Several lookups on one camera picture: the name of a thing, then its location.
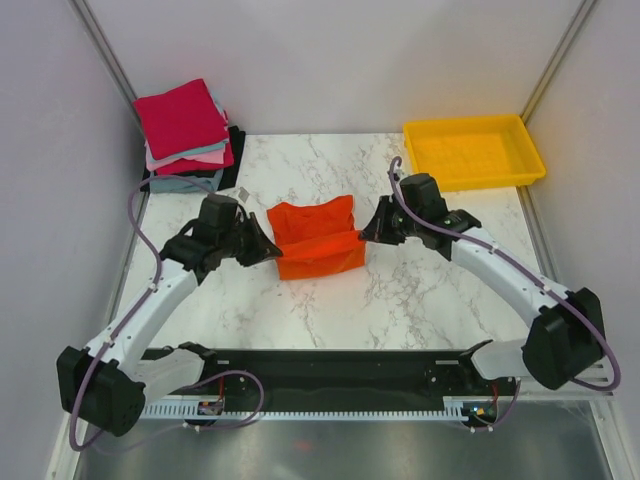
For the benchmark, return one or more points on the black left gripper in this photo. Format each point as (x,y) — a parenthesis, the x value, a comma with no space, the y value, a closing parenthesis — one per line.
(262,248)

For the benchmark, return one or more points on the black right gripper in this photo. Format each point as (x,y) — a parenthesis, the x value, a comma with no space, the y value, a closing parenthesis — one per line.
(378,230)

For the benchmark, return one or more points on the orange t shirt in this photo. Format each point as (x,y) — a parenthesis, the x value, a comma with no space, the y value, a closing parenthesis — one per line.
(317,240)

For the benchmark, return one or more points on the yellow plastic tray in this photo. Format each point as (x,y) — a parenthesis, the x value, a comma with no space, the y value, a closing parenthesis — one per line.
(473,153)

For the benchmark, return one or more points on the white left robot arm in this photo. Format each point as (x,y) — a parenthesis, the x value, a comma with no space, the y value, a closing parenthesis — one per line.
(108,383)

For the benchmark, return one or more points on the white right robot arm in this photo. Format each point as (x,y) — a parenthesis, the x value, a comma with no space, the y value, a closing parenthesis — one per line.
(565,328)

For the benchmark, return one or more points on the black folded t shirt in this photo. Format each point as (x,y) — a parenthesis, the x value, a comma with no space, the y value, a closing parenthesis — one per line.
(237,139)

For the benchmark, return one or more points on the pink folded t shirt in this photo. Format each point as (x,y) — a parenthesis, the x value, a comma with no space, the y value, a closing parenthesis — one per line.
(215,157)

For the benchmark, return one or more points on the teal folded t shirt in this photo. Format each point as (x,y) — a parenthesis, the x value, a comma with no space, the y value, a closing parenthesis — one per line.
(205,148)

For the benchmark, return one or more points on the crimson folded t shirt lower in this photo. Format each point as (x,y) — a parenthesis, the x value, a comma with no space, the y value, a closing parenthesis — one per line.
(183,167)

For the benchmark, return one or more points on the crimson folded t shirt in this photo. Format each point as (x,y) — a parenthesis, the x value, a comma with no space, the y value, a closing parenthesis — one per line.
(183,167)
(182,119)

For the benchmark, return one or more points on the crimson folded t shirt top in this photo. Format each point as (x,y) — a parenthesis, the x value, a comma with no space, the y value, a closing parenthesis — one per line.
(182,119)

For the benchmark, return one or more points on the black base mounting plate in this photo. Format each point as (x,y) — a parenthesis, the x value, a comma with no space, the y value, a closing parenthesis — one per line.
(343,378)

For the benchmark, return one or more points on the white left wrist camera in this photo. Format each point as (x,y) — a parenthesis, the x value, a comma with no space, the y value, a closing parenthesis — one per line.
(243,195)

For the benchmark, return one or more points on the white slotted cable duct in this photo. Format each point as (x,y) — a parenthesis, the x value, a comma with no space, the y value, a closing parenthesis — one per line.
(204,409)

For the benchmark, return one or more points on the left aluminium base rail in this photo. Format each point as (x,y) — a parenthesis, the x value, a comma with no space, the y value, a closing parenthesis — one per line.
(64,460)

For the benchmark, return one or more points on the right aluminium frame post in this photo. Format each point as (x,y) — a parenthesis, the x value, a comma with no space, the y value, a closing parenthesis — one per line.
(570,36)

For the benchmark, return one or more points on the aluminium frame post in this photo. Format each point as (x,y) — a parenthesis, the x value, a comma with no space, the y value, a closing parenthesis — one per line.
(570,36)
(99,40)

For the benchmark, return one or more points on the left aluminium frame post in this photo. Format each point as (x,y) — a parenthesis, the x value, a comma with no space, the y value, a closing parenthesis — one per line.
(99,40)

